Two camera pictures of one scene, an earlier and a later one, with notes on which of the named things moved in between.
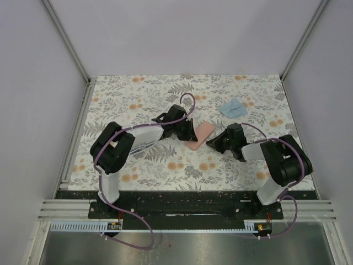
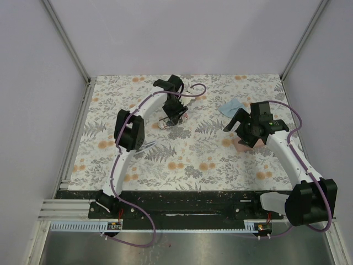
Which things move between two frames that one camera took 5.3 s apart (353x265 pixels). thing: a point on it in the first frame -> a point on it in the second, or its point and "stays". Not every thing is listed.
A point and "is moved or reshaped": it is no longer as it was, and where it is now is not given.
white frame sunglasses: [143, 147] stays
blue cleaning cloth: [233, 109] stays
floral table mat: [258, 102] stays
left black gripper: [190, 134] -> [175, 115]
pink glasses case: [202, 132] is moved or reshaped
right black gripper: [215, 142] -> [242, 116]
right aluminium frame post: [304, 38] stays
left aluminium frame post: [67, 41] stays
